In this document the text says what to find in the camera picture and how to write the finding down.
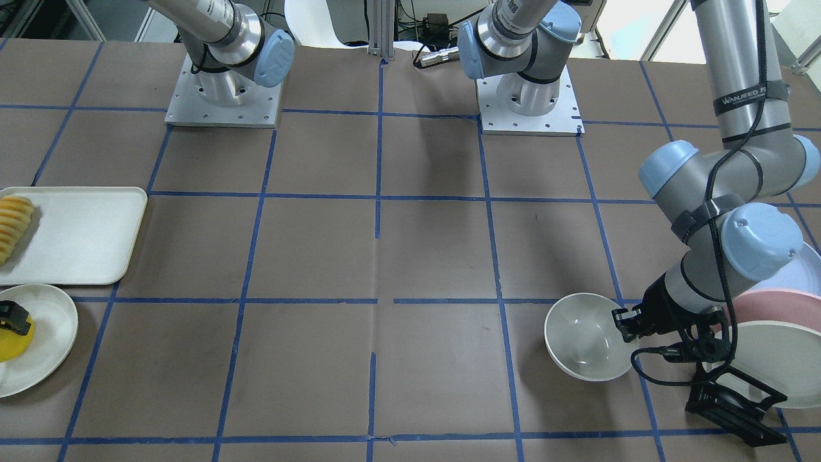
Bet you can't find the cream ceramic bowl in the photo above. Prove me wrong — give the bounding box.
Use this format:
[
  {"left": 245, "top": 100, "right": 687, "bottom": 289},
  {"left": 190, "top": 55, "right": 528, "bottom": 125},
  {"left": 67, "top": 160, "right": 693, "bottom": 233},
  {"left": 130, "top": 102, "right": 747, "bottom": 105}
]
[{"left": 543, "top": 293, "right": 638, "bottom": 381}]

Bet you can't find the black plate rack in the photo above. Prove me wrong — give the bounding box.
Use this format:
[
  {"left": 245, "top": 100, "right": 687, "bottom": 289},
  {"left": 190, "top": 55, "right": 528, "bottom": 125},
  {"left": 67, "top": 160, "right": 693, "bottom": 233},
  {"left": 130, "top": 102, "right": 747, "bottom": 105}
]
[{"left": 685, "top": 363, "right": 788, "bottom": 447}]

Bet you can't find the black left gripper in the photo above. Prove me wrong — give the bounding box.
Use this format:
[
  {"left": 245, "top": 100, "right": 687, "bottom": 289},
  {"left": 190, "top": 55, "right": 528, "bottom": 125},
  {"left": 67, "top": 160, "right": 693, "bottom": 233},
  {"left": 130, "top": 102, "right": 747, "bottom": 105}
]
[{"left": 612, "top": 275, "right": 736, "bottom": 366}]

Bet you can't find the pink plate in rack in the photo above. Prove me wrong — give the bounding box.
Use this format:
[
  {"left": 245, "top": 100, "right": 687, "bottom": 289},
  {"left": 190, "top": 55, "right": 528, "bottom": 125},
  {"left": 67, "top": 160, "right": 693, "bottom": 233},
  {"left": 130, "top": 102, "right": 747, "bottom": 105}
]
[{"left": 731, "top": 287, "right": 820, "bottom": 332}]

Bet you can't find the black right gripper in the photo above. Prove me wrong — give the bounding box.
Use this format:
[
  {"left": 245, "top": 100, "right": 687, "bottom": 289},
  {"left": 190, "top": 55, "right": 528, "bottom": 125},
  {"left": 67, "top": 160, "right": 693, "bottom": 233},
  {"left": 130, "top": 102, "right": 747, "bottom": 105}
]
[{"left": 1, "top": 300, "right": 31, "bottom": 336}]

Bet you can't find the white serving tray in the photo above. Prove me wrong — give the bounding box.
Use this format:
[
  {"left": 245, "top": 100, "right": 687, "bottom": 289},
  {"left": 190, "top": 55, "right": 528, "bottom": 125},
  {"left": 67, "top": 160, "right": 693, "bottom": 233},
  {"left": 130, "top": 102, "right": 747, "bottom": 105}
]
[{"left": 1, "top": 186, "right": 148, "bottom": 286}]

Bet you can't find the blue plate in rack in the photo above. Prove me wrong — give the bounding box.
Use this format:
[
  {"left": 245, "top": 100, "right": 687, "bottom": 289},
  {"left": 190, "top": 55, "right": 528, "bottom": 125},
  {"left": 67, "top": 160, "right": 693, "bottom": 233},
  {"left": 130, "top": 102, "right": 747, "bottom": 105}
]
[{"left": 751, "top": 243, "right": 820, "bottom": 296}]

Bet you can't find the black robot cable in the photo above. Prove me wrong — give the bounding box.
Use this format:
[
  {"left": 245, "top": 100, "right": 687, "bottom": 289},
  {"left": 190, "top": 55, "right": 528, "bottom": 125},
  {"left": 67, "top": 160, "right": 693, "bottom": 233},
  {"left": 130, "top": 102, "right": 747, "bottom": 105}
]
[{"left": 632, "top": 0, "right": 772, "bottom": 386}]

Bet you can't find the white round plate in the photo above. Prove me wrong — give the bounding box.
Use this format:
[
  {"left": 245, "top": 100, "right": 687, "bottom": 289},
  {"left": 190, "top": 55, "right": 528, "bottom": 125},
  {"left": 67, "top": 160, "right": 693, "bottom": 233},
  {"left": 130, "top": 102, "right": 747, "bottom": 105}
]
[{"left": 1, "top": 284, "right": 79, "bottom": 398}]

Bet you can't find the yellow lemon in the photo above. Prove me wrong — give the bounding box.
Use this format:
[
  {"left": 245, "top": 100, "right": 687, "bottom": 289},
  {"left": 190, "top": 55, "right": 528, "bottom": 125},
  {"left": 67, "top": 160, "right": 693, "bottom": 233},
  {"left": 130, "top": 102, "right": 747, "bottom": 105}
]
[{"left": 1, "top": 316, "right": 35, "bottom": 363}]

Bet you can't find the white plastic chair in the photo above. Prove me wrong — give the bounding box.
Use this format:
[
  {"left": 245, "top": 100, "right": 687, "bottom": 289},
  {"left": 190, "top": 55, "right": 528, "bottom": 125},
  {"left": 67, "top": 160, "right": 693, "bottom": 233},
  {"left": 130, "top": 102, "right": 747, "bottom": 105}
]
[{"left": 284, "top": 1, "right": 369, "bottom": 49}]

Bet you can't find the cream plate in rack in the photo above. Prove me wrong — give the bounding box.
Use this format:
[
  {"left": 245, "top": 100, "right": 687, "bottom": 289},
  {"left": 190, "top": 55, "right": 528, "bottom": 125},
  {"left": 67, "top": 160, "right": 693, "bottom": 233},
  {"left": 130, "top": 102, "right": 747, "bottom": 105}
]
[{"left": 731, "top": 321, "right": 820, "bottom": 409}]

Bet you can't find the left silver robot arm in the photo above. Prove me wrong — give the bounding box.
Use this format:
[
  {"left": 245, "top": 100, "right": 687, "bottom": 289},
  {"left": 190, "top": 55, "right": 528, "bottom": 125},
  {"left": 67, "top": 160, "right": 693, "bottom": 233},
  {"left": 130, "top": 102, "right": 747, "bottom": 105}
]
[{"left": 613, "top": 1, "right": 819, "bottom": 363}]

